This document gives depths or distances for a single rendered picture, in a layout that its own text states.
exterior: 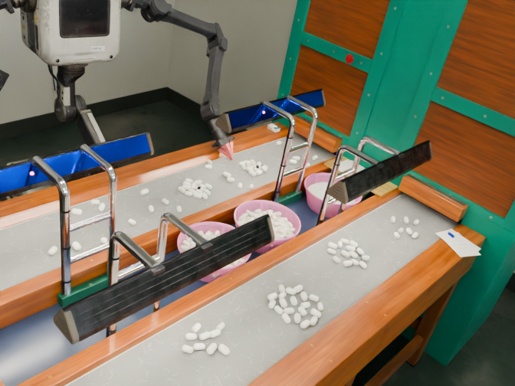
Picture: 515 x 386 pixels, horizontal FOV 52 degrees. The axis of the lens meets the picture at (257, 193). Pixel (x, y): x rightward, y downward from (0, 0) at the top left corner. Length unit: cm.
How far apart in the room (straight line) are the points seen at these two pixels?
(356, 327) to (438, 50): 121
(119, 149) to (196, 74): 286
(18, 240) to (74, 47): 80
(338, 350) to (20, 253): 105
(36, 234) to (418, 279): 136
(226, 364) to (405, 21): 160
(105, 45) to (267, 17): 188
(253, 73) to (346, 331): 275
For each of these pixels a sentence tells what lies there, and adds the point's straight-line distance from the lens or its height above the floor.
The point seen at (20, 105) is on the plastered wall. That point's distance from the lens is 407.
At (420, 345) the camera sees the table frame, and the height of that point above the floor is 15.
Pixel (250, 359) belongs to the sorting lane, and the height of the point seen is 74.
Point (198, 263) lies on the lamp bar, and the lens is 131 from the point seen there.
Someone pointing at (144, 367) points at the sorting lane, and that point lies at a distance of 152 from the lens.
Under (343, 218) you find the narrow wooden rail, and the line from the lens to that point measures 220.
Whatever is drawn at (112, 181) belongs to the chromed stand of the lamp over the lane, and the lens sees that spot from 158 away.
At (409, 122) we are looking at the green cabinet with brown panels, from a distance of 246.
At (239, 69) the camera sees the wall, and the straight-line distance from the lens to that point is 420.
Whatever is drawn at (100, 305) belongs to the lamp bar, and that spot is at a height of 109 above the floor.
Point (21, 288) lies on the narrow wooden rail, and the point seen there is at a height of 77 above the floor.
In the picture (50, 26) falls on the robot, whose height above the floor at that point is 128.
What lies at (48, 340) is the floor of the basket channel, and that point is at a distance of 168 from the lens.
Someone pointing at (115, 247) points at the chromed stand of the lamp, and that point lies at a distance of 136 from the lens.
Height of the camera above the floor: 193
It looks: 32 degrees down
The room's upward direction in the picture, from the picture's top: 12 degrees clockwise
